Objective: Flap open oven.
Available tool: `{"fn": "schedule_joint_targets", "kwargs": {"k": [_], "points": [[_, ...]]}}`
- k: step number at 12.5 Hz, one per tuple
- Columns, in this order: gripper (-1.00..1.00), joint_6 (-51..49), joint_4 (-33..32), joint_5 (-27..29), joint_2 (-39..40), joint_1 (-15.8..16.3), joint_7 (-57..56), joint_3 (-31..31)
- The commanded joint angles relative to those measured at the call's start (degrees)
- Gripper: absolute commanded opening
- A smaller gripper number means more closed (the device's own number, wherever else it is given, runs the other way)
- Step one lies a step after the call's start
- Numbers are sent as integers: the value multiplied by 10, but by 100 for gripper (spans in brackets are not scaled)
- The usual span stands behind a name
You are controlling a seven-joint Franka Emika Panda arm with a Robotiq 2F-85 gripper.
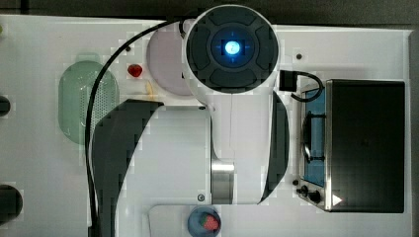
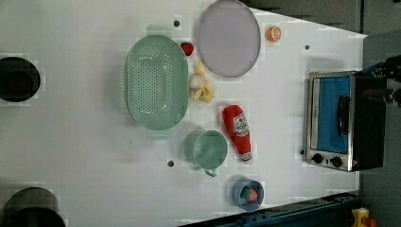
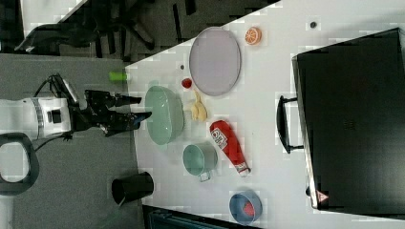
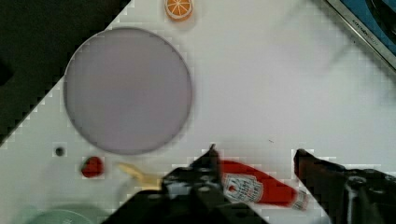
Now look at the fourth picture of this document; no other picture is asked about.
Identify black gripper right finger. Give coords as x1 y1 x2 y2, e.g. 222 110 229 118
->
293 148 396 224

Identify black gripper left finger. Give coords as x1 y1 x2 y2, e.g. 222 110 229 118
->
162 144 223 224

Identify silver toaster oven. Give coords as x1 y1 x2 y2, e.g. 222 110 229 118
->
323 0 396 70

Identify red ketchup bottle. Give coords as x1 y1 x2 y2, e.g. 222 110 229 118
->
220 160 308 211

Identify peeled banana toy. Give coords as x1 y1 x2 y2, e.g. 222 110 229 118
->
118 162 162 190

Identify red strawberry toy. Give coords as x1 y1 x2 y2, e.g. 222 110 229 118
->
80 157 104 178

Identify lavender round plate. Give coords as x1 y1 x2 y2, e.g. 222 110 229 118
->
64 28 193 155

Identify green mug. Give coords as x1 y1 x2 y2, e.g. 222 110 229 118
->
27 210 93 224

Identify orange slice toy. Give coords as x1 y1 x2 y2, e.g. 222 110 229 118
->
164 0 193 21

